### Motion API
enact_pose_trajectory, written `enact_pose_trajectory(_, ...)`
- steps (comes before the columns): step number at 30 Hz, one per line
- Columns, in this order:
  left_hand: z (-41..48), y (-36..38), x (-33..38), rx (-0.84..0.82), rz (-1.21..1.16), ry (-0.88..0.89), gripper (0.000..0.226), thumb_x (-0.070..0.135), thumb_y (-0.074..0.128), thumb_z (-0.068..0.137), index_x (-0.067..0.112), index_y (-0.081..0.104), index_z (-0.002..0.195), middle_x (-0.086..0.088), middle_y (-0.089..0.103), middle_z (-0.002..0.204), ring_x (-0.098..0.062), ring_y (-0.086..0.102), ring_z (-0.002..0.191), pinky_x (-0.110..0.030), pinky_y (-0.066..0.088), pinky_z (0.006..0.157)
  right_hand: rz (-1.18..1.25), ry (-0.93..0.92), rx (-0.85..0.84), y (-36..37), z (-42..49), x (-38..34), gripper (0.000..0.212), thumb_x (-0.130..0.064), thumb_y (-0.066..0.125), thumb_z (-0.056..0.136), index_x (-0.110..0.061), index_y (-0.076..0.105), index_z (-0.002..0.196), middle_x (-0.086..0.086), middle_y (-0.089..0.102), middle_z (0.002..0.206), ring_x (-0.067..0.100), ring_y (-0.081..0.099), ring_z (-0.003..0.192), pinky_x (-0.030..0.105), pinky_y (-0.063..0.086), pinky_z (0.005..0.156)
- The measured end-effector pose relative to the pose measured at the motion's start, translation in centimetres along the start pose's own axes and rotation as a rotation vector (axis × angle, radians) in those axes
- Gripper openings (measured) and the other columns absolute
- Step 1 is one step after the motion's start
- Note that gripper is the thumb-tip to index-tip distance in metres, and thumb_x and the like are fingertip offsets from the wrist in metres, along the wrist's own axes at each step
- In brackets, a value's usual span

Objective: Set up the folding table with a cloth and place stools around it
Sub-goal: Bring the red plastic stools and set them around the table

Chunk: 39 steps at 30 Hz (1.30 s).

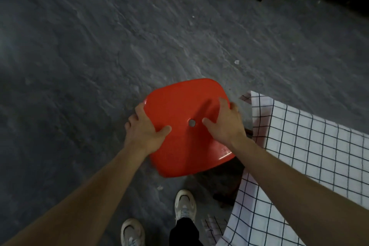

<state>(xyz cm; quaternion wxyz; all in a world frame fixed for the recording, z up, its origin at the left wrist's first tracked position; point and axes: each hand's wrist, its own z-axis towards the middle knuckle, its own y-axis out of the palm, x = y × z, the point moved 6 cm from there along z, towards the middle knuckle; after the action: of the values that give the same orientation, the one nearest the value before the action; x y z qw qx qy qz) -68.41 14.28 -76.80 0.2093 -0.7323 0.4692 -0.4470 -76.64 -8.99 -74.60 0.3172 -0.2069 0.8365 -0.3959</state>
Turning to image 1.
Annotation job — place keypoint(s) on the person's right hand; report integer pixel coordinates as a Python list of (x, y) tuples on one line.
[(229, 127)]

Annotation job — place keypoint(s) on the person's left hand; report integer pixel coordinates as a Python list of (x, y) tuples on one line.
[(142, 136)]

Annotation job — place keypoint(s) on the red plastic stool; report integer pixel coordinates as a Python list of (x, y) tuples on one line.
[(184, 147)]

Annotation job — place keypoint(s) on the person's left forearm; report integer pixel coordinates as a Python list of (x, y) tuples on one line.
[(80, 205)]

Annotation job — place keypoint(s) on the person's right forearm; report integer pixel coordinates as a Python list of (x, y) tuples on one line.
[(302, 196)]

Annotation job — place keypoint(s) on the person's right white shoe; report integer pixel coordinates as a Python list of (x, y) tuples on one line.
[(185, 205)]

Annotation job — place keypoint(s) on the person's white shoe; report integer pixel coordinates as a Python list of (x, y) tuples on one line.
[(185, 205), (132, 232)]

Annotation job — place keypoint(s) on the person's left white shoe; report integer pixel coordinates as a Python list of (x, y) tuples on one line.
[(132, 232)]

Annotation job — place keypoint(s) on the person's black trousers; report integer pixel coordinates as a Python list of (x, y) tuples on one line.
[(184, 234)]

